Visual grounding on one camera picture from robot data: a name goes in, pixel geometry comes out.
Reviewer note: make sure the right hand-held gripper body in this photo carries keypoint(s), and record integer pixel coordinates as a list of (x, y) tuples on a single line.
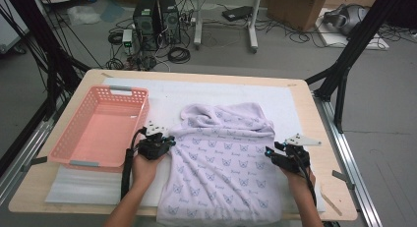
[(291, 159)]

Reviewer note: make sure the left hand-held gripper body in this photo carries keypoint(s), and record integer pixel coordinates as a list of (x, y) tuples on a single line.
[(152, 148)]

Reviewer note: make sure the lavender cat-print garment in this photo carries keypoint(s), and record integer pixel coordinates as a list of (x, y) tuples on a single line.
[(223, 168)]

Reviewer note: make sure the pink plastic basket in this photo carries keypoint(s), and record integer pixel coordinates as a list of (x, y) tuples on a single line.
[(98, 132)]

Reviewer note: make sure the person's left hand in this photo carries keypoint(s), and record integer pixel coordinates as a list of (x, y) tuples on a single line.
[(146, 171)]

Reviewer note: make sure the person's right hand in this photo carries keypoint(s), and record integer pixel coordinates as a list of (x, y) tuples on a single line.
[(300, 182)]

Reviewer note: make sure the white grid mat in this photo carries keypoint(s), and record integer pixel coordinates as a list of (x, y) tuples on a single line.
[(213, 92)]

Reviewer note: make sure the small white box green light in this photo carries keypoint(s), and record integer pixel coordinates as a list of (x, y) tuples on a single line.
[(127, 38)]

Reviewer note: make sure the black computer tower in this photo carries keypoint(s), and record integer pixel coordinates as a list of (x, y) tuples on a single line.
[(146, 24), (170, 20)]

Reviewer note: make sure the white board on floor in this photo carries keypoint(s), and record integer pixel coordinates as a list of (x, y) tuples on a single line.
[(334, 38)]

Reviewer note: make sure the large open cardboard box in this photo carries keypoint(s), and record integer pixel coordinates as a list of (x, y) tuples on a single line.
[(295, 11)]

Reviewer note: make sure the black flat device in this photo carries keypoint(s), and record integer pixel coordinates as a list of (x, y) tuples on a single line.
[(236, 13)]

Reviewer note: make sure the grey rounded device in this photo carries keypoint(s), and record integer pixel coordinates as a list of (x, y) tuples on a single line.
[(347, 19)]

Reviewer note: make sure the clear plastic bag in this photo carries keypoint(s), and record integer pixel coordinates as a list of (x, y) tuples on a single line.
[(82, 14)]

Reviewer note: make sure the white cabinet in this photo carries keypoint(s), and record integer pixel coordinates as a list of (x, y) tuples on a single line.
[(11, 30)]

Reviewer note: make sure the grey metal bracket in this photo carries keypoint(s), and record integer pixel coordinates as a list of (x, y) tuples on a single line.
[(342, 178), (36, 162)]

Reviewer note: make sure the aluminium rail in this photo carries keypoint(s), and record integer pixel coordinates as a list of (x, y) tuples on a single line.
[(23, 155), (354, 168)]

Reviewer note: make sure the white desk frame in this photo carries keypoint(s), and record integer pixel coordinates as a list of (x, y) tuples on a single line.
[(197, 24)]

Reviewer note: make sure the black metal frame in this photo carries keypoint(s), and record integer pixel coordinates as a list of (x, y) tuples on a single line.
[(49, 56), (354, 43)]

